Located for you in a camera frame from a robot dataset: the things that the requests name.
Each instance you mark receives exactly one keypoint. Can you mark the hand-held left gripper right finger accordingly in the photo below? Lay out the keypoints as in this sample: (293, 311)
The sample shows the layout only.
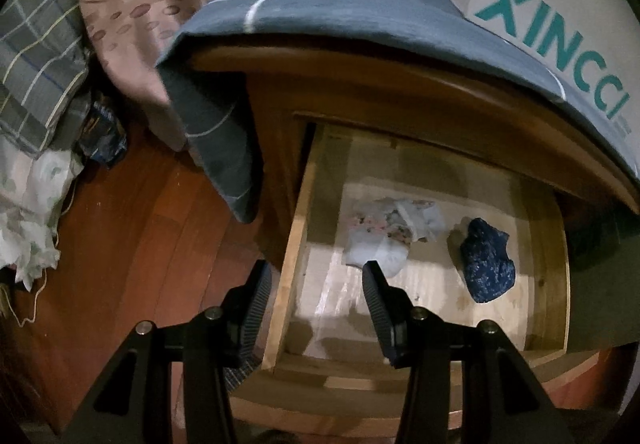
(376, 299)

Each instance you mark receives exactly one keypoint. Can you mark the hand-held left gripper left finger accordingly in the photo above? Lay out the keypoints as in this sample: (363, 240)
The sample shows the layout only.
(257, 299)

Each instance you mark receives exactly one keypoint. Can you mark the wooden drawer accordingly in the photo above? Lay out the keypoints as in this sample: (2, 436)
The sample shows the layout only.
(440, 274)

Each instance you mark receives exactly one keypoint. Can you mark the light floral underwear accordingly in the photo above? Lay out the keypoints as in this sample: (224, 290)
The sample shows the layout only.
(375, 239)

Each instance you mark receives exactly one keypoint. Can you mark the pale blue underwear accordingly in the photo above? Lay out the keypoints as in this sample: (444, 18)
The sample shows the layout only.
(425, 219)

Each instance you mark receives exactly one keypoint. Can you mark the navy floral underwear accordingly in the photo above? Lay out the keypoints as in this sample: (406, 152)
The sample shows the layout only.
(487, 264)

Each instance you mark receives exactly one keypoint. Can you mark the wooden nightstand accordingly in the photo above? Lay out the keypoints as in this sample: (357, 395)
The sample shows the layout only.
(400, 93)

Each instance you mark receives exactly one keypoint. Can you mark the dark blue packet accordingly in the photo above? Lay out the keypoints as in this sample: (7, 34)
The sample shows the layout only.
(105, 133)

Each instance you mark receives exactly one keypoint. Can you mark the white floral cloth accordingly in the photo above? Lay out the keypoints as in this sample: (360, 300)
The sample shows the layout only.
(30, 204)

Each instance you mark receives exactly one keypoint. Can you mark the blue-grey lined cloth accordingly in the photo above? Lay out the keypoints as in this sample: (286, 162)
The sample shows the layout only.
(325, 3)

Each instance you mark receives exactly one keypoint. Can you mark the pink leaf-patterned bedding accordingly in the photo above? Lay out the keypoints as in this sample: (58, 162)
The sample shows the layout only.
(130, 23)

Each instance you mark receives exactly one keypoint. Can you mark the grey plaid cloth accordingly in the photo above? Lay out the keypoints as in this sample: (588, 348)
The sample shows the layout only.
(35, 53)

